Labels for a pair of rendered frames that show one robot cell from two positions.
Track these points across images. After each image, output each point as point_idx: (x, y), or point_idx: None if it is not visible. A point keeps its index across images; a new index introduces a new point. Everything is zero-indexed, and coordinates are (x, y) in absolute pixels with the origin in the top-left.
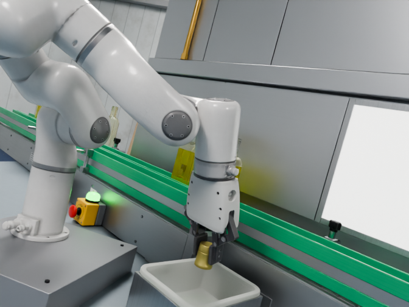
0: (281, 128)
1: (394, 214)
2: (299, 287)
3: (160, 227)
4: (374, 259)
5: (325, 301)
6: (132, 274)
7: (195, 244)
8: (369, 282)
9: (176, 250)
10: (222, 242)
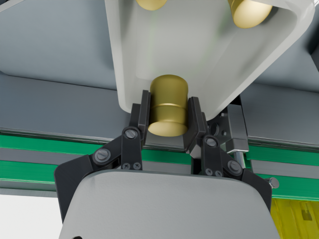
0: None
1: (54, 228)
2: (97, 131)
3: (297, 132)
4: (49, 183)
5: (66, 129)
6: (305, 50)
7: (197, 115)
8: (23, 162)
9: (254, 112)
10: (107, 147)
